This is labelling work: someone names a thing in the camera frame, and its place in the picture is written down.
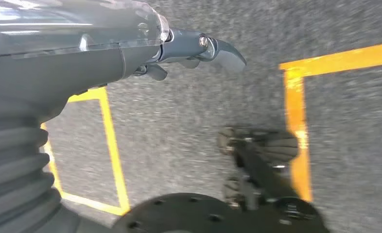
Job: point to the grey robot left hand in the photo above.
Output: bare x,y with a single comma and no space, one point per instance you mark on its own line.
65,64

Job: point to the yellow floor tape square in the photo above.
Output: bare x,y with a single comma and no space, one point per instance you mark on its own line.
295,106
113,154

